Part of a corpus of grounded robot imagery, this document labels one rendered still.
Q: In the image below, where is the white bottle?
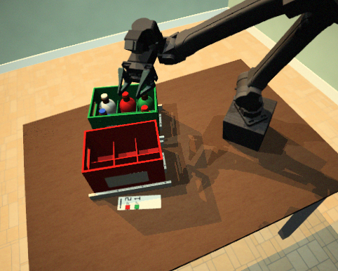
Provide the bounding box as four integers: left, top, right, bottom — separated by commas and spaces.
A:
100, 93, 116, 114

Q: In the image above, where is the red crate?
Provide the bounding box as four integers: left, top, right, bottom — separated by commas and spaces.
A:
81, 122, 165, 193

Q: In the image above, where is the blue bottle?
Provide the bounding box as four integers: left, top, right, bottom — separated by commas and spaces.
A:
99, 108, 110, 116

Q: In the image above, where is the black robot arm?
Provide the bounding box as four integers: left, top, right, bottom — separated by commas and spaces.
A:
124, 0, 338, 126

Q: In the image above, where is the green bottle crate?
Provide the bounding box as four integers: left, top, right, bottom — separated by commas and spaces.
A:
88, 84, 160, 136

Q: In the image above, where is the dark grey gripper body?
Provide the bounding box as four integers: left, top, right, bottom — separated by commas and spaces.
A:
121, 61, 158, 83

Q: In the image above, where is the white paper pick list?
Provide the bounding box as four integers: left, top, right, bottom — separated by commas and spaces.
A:
118, 195, 161, 211

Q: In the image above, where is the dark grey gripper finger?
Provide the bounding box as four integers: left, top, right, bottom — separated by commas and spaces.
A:
118, 67, 132, 96
136, 70, 156, 100

